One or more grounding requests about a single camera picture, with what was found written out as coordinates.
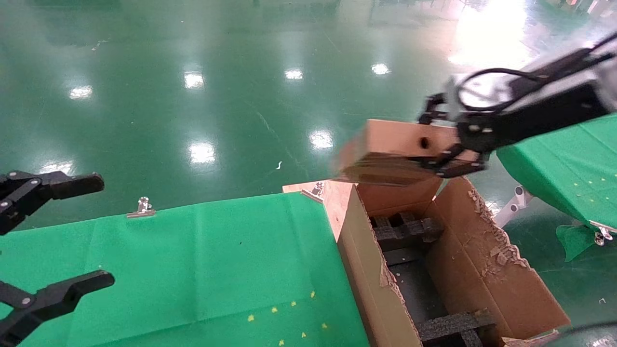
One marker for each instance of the black foam insert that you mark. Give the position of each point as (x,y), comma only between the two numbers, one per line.
(409,231)
(448,325)

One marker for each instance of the white table leg bracket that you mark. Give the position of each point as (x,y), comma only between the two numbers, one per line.
(516,202)

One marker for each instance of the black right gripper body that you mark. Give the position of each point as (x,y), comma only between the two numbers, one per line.
(530,118)

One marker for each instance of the green cloth on side table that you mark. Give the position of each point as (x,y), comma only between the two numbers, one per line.
(569,164)

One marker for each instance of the large green table cloth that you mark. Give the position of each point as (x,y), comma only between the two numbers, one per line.
(168,250)

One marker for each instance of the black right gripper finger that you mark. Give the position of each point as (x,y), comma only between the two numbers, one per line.
(434,108)
(453,164)

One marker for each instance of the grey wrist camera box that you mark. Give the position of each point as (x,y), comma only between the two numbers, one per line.
(477,94)

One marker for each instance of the large open cardboard carton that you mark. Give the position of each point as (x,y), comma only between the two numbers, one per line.
(482,270)

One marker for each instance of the silver binder clip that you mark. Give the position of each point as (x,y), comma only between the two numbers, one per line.
(601,233)
(142,208)
(314,193)

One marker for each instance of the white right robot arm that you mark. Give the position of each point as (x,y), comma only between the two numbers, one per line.
(607,72)

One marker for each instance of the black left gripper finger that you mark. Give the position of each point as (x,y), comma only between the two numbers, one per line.
(58,295)
(72,185)

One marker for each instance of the small brown cardboard box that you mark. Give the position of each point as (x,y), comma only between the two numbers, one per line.
(390,140)

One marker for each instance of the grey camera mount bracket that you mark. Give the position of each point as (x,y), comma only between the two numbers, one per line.
(554,67)

